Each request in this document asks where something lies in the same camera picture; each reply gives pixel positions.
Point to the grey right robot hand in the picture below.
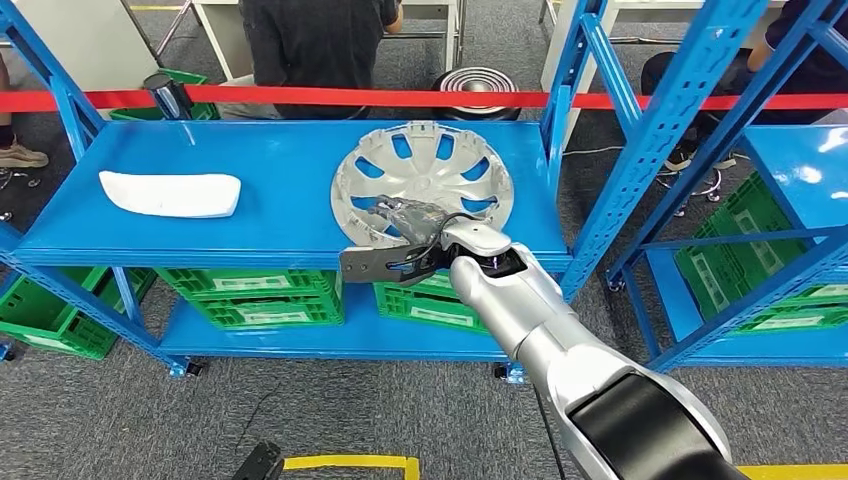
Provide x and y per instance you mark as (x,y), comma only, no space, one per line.
(420,222)

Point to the silver plastic wheel hubcap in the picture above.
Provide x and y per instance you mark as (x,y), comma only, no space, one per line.
(424,169)

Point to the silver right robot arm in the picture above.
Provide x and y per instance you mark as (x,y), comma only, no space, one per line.
(530,311)

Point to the blue metal shelf rack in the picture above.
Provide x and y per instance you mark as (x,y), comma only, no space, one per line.
(285,199)
(782,199)
(5,351)

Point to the white curved plastic part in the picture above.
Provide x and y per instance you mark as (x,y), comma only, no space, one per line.
(172,195)

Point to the round ribbed chrome base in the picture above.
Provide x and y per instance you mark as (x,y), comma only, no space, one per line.
(476,83)

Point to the red barrier belt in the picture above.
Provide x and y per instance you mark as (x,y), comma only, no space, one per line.
(331,97)

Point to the thin black floor thread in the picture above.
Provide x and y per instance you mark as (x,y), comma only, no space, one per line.
(255,411)

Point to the chrome office chair base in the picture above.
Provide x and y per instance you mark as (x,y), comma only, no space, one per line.
(712,192)

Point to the white cabinet panel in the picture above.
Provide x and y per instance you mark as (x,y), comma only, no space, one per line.
(79,40)

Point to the chrome black stanchion post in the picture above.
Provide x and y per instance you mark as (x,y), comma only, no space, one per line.
(169,99)

